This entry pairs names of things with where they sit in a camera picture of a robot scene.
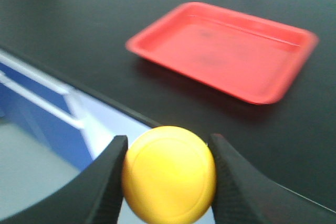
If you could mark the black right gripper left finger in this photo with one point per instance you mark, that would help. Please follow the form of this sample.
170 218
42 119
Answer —
94 196

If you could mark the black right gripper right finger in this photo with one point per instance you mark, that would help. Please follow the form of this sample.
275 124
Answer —
245 195

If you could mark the yellow mushroom push button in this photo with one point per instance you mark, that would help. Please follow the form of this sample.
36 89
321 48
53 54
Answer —
169 176

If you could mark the blue white cabinet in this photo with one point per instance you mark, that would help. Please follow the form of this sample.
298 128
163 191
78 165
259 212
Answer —
73 124

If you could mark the red plastic tray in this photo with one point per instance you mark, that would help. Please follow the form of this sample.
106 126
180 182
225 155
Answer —
250 58

